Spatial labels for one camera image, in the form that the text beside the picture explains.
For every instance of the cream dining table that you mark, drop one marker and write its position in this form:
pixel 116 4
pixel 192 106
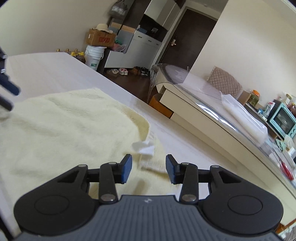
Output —
pixel 197 107

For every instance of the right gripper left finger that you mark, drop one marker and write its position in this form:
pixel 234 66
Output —
pixel 110 174

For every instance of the cardboard box with hat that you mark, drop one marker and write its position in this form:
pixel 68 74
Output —
pixel 98 38

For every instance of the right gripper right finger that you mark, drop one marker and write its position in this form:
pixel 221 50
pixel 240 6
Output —
pixel 186 174

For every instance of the plastic bag of white cloth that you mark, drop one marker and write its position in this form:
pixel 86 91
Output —
pixel 255 128

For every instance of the red handled screwdriver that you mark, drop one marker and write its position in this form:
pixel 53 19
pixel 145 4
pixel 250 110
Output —
pixel 284 168

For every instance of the orange lid jar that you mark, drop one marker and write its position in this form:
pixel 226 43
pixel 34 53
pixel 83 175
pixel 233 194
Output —
pixel 254 98

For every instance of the straw hat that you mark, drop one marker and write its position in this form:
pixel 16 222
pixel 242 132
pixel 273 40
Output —
pixel 103 28

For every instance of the shoes on floor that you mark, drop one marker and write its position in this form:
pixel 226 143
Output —
pixel 141 71

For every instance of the grey white cabinet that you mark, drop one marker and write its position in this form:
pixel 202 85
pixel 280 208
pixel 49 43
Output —
pixel 140 34

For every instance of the cream yellow towel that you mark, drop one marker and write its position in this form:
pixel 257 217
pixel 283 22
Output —
pixel 46 136

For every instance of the white plastic buckets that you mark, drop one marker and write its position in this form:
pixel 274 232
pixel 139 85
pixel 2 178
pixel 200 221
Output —
pixel 93 56

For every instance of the dark brown door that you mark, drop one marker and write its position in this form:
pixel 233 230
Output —
pixel 188 39

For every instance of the cooking oil bottles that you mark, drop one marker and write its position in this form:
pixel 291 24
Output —
pixel 77 55

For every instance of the quilted brown chair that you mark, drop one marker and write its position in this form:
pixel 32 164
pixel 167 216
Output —
pixel 224 82

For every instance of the hanging grey bag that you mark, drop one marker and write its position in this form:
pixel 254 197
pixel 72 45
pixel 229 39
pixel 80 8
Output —
pixel 118 10

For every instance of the teal toaster oven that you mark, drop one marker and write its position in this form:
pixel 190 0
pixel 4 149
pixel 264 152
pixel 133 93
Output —
pixel 282 120

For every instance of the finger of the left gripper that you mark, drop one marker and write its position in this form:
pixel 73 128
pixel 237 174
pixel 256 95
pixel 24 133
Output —
pixel 6 104
pixel 8 85

